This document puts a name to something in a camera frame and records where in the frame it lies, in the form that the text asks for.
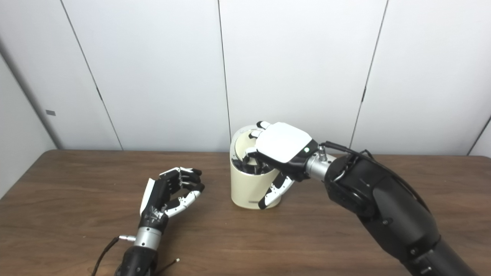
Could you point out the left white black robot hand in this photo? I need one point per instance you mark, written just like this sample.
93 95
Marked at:
155 203

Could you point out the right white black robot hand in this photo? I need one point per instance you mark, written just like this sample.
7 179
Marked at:
284 143

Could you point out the cream round bin lid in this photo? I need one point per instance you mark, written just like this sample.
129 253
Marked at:
241 146

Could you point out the cream-colored round bin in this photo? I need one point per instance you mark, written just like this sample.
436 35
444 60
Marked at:
249 188

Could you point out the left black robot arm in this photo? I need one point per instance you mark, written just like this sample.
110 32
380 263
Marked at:
138 257

